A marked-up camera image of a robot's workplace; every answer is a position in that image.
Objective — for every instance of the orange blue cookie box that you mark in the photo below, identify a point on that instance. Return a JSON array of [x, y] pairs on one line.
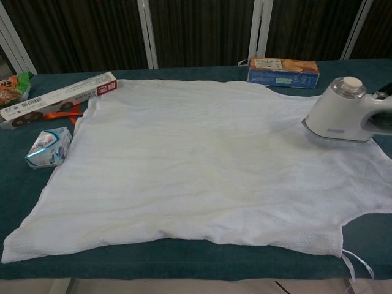
[[281, 75]]

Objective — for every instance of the teal table cover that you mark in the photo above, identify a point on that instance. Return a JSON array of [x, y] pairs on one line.
[[214, 258]]

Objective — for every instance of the white partition post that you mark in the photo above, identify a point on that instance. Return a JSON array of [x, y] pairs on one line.
[[358, 30], [263, 30], [18, 46], [148, 33]]

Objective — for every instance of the robot right hand silver black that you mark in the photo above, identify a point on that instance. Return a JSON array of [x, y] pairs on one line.
[[385, 95]]

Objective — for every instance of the long white cardboard box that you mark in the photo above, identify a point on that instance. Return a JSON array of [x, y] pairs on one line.
[[61, 98]]

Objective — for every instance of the blue white tissue pack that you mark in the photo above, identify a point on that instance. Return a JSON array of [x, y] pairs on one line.
[[49, 148]]

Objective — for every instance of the white ribbon strands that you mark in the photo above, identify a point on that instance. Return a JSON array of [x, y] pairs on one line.
[[350, 263]]

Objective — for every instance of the white handheld steamer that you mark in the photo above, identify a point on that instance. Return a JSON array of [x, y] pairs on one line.
[[333, 116]]

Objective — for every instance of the white sleeveless shirt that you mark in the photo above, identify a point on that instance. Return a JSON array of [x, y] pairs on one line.
[[190, 171]]

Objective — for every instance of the green orange snack bag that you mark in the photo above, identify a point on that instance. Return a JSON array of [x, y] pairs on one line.
[[13, 90]]

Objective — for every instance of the white ribbon loop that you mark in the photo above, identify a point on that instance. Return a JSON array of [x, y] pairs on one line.
[[243, 62]]

